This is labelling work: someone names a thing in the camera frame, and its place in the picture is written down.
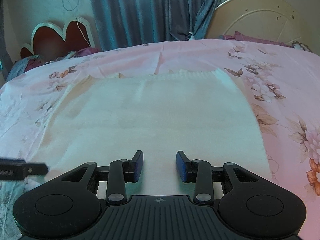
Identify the purple pillow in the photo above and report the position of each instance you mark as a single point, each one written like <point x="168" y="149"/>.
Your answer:
<point x="237" y="36"/>

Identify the blue grey curtain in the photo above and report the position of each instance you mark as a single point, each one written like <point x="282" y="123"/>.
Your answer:
<point x="126" y="23"/>

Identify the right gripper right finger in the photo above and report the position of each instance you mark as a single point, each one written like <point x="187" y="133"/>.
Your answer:
<point x="202" y="174"/>

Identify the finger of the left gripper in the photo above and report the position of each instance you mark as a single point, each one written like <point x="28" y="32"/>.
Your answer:
<point x="19" y="169"/>

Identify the red heart-shaped headboard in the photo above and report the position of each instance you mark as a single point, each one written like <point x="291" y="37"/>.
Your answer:
<point x="50" y="41"/>

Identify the cream white knit garment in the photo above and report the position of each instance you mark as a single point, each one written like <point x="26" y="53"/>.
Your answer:
<point x="204" y="114"/>

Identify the pile of bedding left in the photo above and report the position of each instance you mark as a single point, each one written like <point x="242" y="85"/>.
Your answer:
<point x="35" y="61"/>

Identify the patterned cushion right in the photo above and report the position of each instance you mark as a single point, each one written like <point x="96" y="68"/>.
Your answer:
<point x="301" y="46"/>

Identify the cream round headboard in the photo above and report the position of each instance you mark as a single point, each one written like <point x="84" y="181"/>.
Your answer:
<point x="273" y="20"/>

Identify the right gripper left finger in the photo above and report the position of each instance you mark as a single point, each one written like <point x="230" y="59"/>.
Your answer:
<point x="117" y="174"/>

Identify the white pump bottle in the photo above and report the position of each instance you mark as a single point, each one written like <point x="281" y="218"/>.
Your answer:
<point x="191" y="36"/>

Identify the pink floral bed sheet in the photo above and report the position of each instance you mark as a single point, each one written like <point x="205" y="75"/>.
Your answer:
<point x="281" y="86"/>

